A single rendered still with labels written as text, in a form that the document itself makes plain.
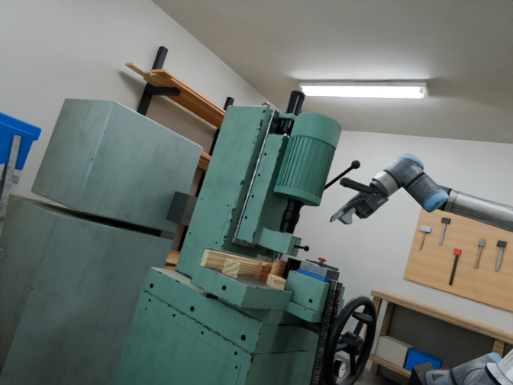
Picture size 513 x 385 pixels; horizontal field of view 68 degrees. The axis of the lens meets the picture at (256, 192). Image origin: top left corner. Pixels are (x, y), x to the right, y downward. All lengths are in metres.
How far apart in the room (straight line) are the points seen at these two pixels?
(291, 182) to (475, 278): 3.33
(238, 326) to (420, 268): 3.50
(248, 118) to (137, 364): 0.99
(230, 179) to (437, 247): 3.34
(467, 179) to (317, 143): 3.43
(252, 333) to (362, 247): 3.67
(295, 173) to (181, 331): 0.66
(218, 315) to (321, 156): 0.63
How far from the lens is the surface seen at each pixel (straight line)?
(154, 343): 1.46
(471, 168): 4.70
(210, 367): 1.27
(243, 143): 1.49
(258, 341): 1.15
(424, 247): 4.54
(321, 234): 4.96
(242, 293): 1.04
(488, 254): 4.47
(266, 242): 1.39
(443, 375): 1.74
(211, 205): 1.50
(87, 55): 3.40
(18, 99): 3.18
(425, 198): 1.42
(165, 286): 1.45
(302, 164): 1.34
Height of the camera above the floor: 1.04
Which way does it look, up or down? 6 degrees up
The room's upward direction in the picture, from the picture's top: 17 degrees clockwise
